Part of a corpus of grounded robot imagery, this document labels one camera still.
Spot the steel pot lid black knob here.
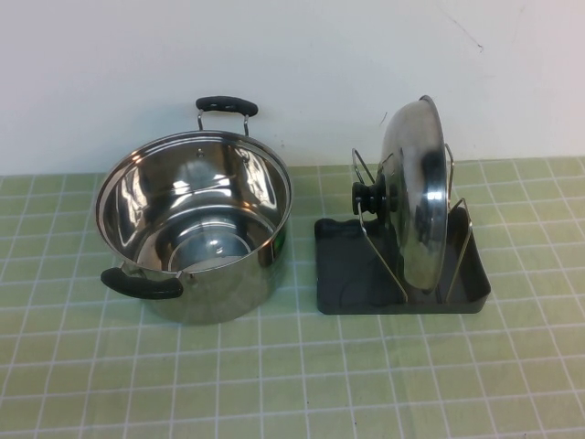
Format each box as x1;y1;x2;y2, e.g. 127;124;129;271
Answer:
350;94;449;294

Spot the stainless steel cooking pot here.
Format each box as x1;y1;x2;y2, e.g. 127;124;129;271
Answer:
94;94;293;327

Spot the green checked table mat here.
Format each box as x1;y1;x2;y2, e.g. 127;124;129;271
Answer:
0;155;585;439

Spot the steel wire lid rack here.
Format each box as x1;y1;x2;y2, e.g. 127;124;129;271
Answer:
351;145;474;304

